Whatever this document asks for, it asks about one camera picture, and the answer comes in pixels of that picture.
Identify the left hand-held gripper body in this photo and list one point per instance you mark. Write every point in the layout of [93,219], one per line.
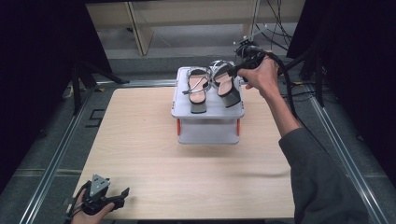
[99,186]

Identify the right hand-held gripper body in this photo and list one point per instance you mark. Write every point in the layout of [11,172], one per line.
[252,54]

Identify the silver high-heeled sandal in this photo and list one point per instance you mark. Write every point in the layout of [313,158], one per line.
[196,96]
[224,88]

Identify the grey plastic storage box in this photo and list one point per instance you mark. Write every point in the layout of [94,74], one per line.
[208,133]

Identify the person's right hand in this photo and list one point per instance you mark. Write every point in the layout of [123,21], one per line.
[264,76]

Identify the person's left hand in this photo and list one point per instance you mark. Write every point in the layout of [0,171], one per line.
[87,219]

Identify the white stand with clamp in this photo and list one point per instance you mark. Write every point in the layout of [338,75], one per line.
[249,39]

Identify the black metal stand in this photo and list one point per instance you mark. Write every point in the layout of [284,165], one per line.
[76,90]
[318,81]

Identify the beige wooden cabinet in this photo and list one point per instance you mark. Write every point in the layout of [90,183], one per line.
[186,12]

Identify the black curtain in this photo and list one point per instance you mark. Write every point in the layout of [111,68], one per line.
[358,62]
[37,62]

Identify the metal floor rail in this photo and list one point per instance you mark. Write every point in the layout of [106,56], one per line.
[140,83]
[56,158]
[345,161]

